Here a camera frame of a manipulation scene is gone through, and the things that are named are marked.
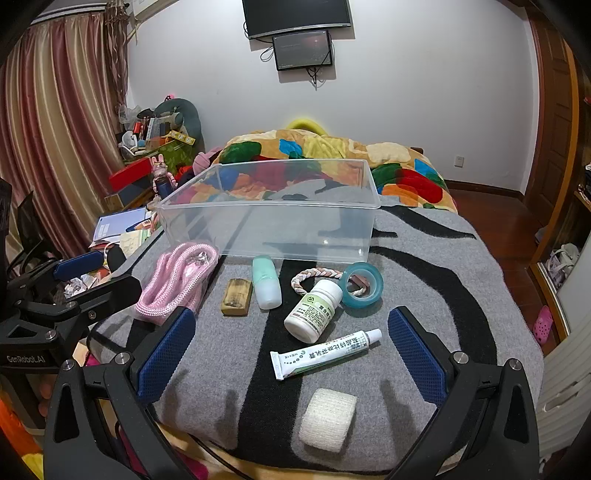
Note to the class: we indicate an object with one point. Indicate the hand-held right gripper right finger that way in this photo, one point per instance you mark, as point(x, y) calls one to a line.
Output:
point(418, 355)

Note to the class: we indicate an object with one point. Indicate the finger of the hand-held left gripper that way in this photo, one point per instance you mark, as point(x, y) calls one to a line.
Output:
point(78, 265)
point(111, 290)

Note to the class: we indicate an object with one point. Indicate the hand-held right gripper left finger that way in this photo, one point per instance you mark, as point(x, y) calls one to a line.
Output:
point(166, 355)

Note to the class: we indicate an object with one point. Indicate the blue paper folder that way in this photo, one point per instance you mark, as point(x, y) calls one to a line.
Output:
point(117, 224)

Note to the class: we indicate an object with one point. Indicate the black chair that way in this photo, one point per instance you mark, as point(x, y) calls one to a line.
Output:
point(27, 230)

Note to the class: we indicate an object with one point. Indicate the teal tape roll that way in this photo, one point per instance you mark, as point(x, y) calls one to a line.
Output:
point(369, 301)

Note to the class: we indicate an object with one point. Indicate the grey black striped blanket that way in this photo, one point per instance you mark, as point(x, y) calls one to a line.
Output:
point(461, 286)

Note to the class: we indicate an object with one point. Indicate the brown wooden block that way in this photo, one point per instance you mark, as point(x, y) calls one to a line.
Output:
point(236, 297)

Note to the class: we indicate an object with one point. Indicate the white ointment tube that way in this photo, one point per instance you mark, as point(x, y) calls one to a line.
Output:
point(318, 357)

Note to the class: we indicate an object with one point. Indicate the orange printed blanket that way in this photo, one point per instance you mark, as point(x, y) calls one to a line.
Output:
point(18, 443)

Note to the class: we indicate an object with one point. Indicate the red box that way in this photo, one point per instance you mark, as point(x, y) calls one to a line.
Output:
point(131, 174)

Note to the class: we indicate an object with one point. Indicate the white bandage roll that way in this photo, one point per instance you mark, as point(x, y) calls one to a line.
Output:
point(328, 417)

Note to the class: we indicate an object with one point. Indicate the white medicine bottle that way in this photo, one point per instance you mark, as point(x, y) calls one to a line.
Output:
point(309, 314)

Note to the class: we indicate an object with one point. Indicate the pink bunny bottle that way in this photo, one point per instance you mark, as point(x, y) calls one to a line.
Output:
point(162, 182)

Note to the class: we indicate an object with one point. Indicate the green and white bottle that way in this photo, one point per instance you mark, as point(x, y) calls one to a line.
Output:
point(268, 290)

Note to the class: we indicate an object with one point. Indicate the pink clog shoe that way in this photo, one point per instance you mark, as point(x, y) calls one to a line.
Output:
point(543, 323)

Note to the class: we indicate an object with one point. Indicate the green box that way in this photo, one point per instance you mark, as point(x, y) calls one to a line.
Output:
point(178, 154)

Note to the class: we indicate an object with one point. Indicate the pink striped curtain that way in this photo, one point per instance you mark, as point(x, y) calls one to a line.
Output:
point(55, 115)

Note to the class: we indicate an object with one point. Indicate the pink plush toy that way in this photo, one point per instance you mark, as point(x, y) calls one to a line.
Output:
point(203, 159)

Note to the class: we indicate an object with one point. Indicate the clear plastic container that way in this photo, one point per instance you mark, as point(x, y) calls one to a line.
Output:
point(277, 230)

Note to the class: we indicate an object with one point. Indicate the white sandals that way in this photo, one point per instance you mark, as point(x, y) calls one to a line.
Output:
point(563, 261)

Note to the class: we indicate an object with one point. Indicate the grey neck pillow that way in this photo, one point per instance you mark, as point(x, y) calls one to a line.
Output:
point(184, 113)

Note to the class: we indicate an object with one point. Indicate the colourful printed blanket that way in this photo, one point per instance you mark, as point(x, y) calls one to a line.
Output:
point(392, 154)

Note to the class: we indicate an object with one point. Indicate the wooden shelf unit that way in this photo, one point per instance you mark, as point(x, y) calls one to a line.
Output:
point(579, 217)

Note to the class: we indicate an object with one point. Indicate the yellow pillow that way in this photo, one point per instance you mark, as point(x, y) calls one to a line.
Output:
point(305, 124)

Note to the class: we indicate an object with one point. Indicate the wooden door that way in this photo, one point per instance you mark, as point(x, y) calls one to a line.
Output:
point(549, 106)

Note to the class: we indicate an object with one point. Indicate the white wall socket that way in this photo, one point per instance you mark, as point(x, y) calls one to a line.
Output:
point(459, 161)

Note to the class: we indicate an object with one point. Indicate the small black wall screen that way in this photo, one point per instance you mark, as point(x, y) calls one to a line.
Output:
point(302, 48)

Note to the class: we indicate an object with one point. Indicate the black wall television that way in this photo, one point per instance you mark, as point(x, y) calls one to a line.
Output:
point(295, 16)

